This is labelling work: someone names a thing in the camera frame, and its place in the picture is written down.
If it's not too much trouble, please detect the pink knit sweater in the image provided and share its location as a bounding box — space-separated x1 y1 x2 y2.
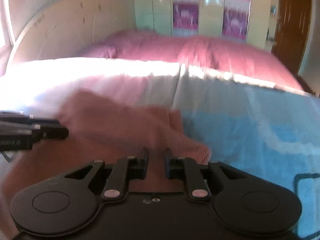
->
1 90 211 239

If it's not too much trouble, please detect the blue patterned quilt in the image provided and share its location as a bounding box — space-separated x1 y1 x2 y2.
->
1 57 319 239

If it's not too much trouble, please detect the cream arched headboard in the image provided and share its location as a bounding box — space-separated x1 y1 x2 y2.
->
8 0 135 65

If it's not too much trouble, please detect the pink pillow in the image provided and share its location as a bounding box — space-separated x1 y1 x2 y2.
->
77 29 161 59

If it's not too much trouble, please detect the pink folded blanket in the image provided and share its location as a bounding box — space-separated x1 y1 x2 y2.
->
117 35 305 92

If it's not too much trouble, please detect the lower right pink poster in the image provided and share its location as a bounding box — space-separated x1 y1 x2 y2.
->
222 8 249 41

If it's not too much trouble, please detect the brown wooden door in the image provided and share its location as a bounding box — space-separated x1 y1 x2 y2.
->
272 0 312 76

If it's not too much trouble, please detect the lower left pink poster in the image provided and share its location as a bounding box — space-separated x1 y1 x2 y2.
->
172 2 199 30

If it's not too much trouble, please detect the cream glossy wardrobe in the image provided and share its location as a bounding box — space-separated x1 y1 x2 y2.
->
135 0 271 49

